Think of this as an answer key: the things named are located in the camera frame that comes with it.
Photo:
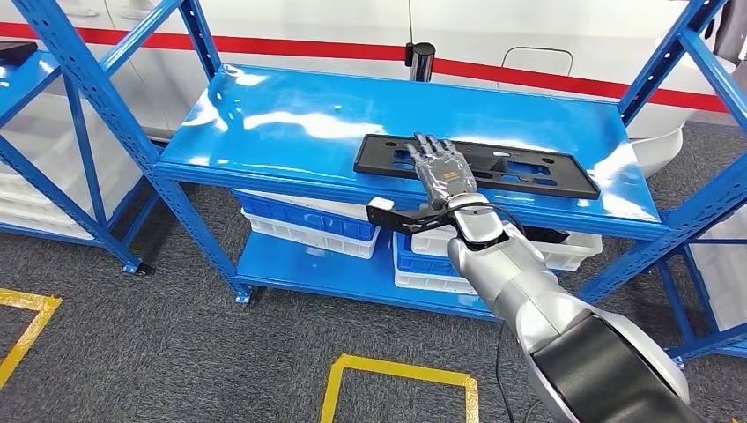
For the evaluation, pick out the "yellow floor tape square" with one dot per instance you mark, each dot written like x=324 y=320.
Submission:
x=35 y=303
x=403 y=368

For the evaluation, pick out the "black barrier post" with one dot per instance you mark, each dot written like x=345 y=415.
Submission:
x=421 y=61

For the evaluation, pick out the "black part in crate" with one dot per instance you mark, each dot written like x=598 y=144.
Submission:
x=548 y=235

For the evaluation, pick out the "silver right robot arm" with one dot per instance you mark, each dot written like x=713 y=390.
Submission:
x=525 y=280

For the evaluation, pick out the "blue plastic crate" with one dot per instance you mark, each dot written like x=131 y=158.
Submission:
x=303 y=219
x=420 y=263

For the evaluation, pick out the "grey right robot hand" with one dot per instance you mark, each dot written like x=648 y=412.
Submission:
x=446 y=175

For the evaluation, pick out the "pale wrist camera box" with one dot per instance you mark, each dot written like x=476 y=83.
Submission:
x=382 y=204

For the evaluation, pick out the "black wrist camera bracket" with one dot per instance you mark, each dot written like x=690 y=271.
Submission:
x=403 y=222

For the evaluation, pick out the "black plastic panel part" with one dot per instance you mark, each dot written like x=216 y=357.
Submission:
x=373 y=157

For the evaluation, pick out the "black flat part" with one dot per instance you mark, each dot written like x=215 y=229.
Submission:
x=14 y=52

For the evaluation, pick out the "blue metal shelf rack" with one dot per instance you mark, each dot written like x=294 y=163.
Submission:
x=23 y=82
x=292 y=134
x=709 y=342

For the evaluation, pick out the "grey equipment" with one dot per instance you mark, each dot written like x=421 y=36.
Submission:
x=732 y=29

